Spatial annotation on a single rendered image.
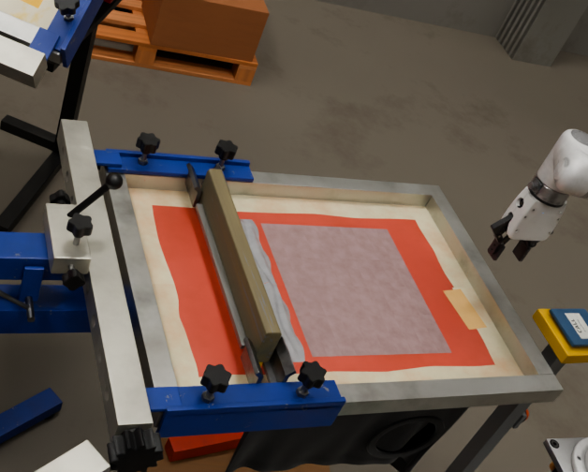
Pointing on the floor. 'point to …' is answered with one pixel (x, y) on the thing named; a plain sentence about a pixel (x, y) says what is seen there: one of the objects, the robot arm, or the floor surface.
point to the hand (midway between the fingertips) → (507, 250)
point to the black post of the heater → (76, 81)
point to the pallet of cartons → (186, 36)
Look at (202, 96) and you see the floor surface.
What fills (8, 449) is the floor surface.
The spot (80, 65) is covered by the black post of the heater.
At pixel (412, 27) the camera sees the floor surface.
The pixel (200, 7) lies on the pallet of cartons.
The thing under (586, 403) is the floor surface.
